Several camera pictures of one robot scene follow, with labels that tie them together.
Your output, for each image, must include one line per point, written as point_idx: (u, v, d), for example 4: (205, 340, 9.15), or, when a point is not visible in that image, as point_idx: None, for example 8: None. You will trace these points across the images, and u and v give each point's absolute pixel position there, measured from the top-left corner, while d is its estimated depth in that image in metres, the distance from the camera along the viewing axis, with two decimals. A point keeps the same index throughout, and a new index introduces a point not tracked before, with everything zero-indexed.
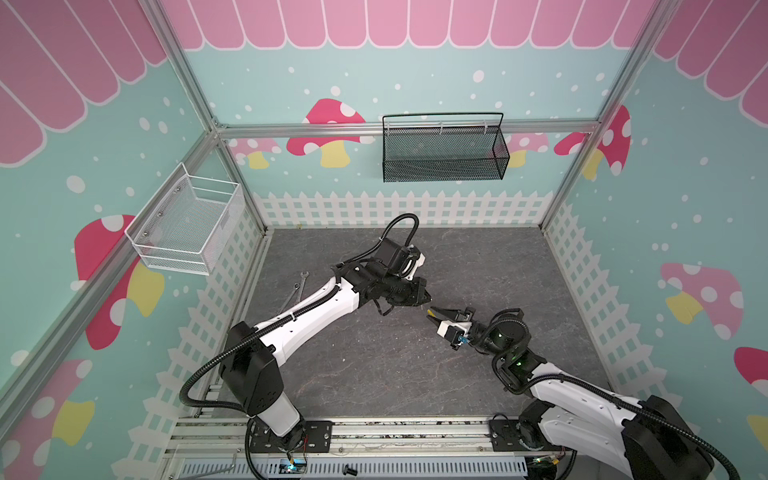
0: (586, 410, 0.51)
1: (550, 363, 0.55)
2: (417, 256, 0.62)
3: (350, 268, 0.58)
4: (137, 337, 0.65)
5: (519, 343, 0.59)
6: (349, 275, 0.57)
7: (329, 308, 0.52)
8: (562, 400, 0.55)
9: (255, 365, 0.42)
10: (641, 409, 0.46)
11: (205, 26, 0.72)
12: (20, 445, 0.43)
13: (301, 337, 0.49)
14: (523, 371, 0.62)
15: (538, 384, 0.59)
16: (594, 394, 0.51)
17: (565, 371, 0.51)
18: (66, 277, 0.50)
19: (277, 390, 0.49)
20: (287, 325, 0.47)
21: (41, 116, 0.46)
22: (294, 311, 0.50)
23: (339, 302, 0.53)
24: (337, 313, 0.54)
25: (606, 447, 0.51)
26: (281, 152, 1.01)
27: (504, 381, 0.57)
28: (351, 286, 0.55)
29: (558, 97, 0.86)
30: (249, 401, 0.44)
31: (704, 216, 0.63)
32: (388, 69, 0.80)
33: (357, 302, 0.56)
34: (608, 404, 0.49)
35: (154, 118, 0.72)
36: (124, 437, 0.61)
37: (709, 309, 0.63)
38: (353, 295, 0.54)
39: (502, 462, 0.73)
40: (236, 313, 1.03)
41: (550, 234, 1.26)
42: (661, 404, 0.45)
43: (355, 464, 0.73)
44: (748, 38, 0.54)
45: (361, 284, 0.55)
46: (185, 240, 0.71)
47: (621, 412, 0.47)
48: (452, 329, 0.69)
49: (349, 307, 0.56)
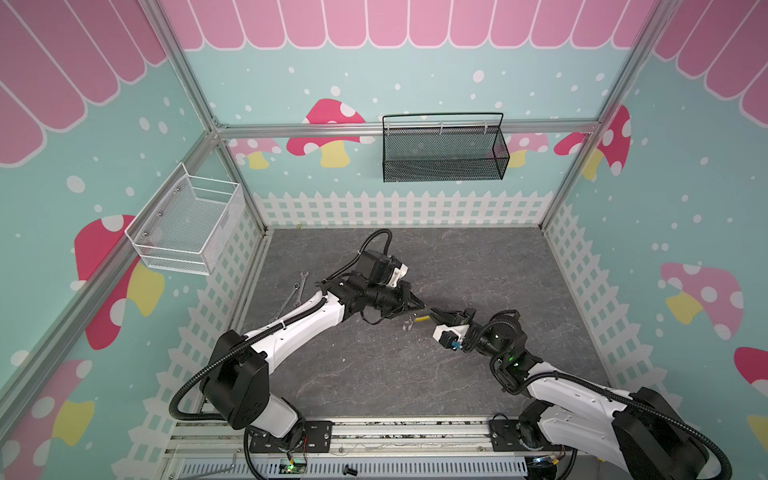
0: (579, 405, 0.52)
1: (546, 363, 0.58)
2: (398, 264, 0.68)
3: (334, 284, 0.61)
4: (137, 338, 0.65)
5: (514, 342, 0.61)
6: (335, 290, 0.60)
7: (317, 318, 0.54)
8: (558, 398, 0.56)
9: (245, 371, 0.42)
10: (631, 400, 0.47)
11: (205, 26, 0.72)
12: (20, 444, 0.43)
13: (291, 344, 0.50)
14: (520, 371, 0.63)
15: (536, 383, 0.59)
16: (586, 390, 0.52)
17: (557, 369, 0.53)
18: (65, 277, 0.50)
19: (263, 401, 0.48)
20: (278, 334, 0.48)
21: (40, 116, 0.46)
22: (285, 319, 0.51)
23: (326, 313, 0.55)
24: (324, 323, 0.56)
25: (604, 442, 0.51)
26: (281, 152, 1.01)
27: (503, 382, 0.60)
28: (337, 299, 0.58)
29: (558, 97, 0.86)
30: (235, 413, 0.43)
31: (704, 216, 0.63)
32: (388, 69, 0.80)
33: (342, 316, 0.59)
34: (600, 398, 0.49)
35: (154, 118, 0.72)
36: (124, 437, 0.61)
37: (709, 309, 0.63)
38: (340, 307, 0.57)
39: (502, 462, 0.73)
40: (236, 313, 1.03)
41: (550, 234, 1.26)
42: (651, 395, 0.46)
43: (355, 464, 0.73)
44: (748, 38, 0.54)
45: (346, 297, 0.59)
46: (185, 240, 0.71)
47: (612, 405, 0.47)
48: (446, 335, 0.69)
49: (335, 319, 0.58)
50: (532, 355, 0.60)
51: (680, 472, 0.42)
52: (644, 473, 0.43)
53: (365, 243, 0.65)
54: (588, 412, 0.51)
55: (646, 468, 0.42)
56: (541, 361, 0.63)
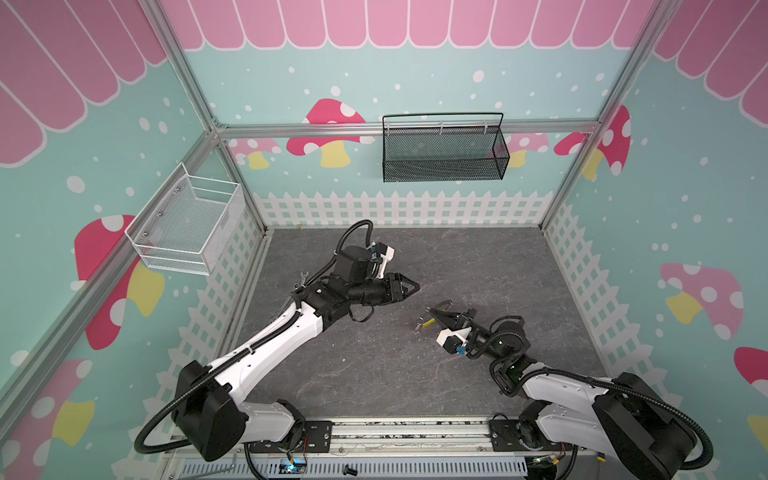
0: (567, 395, 0.54)
1: (539, 363, 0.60)
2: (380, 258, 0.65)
3: (311, 291, 0.56)
4: (137, 337, 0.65)
5: (519, 351, 0.61)
6: (310, 299, 0.55)
7: (290, 336, 0.49)
8: (548, 392, 0.58)
9: (209, 407, 0.40)
10: (613, 385, 0.48)
11: (205, 26, 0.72)
12: (19, 445, 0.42)
13: (260, 369, 0.46)
14: (516, 372, 0.65)
15: (530, 381, 0.61)
16: (572, 381, 0.54)
17: (548, 364, 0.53)
18: (66, 276, 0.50)
19: (239, 431, 0.46)
20: (245, 360, 0.45)
21: (41, 116, 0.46)
22: (251, 344, 0.47)
23: (301, 329, 0.51)
24: (300, 339, 0.52)
25: (597, 432, 0.51)
26: (281, 152, 1.01)
27: (500, 385, 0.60)
28: (312, 310, 0.53)
29: (558, 98, 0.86)
30: (206, 447, 0.41)
31: (705, 216, 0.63)
32: (389, 69, 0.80)
33: (321, 326, 0.55)
34: (584, 386, 0.51)
35: (154, 118, 0.72)
36: (124, 436, 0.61)
37: (708, 309, 0.63)
38: (315, 320, 0.52)
39: (501, 462, 0.73)
40: (236, 313, 1.03)
41: (550, 234, 1.26)
42: (632, 378, 0.47)
43: (355, 464, 0.73)
44: (748, 38, 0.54)
45: (325, 307, 0.54)
46: (184, 240, 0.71)
47: (595, 390, 0.49)
48: (451, 340, 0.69)
49: (313, 330, 0.53)
50: (527, 354, 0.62)
51: (666, 454, 0.42)
52: (631, 458, 0.44)
53: (341, 243, 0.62)
54: (576, 401, 0.52)
55: (633, 452, 0.43)
56: (535, 360, 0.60)
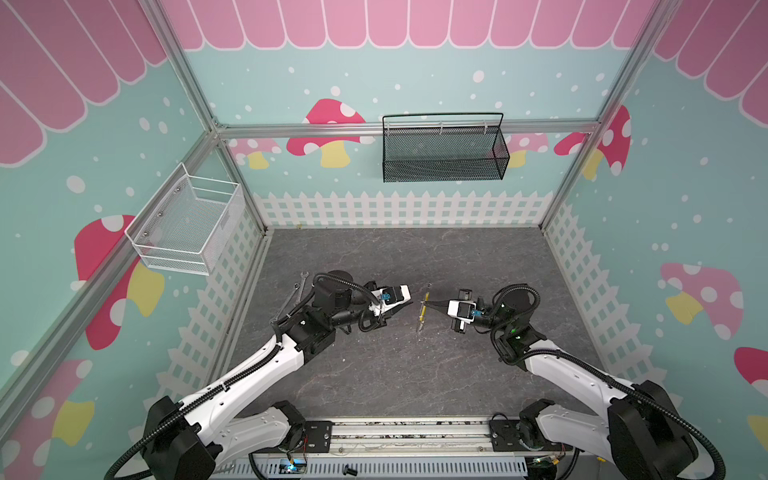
0: (576, 385, 0.51)
1: (548, 341, 0.61)
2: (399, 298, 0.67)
3: (294, 324, 0.55)
4: (137, 338, 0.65)
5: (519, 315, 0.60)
6: (293, 331, 0.54)
7: (269, 371, 0.49)
8: (554, 375, 0.56)
9: (175, 450, 0.38)
10: (631, 390, 0.46)
11: (205, 26, 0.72)
12: (19, 445, 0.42)
13: (234, 407, 0.45)
14: (519, 343, 0.62)
15: (533, 359, 0.59)
16: (586, 372, 0.51)
17: (562, 350, 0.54)
18: (65, 277, 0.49)
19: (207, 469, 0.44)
20: (218, 398, 0.44)
21: (41, 116, 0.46)
22: (226, 380, 0.46)
23: (280, 364, 0.50)
24: (281, 373, 0.51)
25: (594, 433, 0.51)
26: (281, 152, 1.01)
27: (501, 351, 0.65)
28: (294, 345, 0.52)
29: (558, 98, 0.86)
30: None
31: (705, 215, 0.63)
32: (388, 69, 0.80)
33: (302, 359, 0.53)
34: (599, 382, 0.49)
35: (154, 118, 0.72)
36: (124, 437, 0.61)
37: (709, 309, 0.63)
38: (295, 354, 0.51)
39: (501, 462, 0.73)
40: (236, 313, 1.03)
41: (549, 233, 1.26)
42: (654, 389, 0.44)
43: (355, 464, 0.73)
44: (748, 38, 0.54)
45: (306, 341, 0.53)
46: (184, 240, 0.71)
47: (611, 391, 0.46)
48: (463, 304, 0.67)
49: (294, 364, 0.52)
50: (535, 332, 0.64)
51: (666, 466, 0.41)
52: (629, 458, 0.43)
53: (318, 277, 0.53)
54: (584, 393, 0.50)
55: (634, 456, 0.42)
56: (541, 337, 0.62)
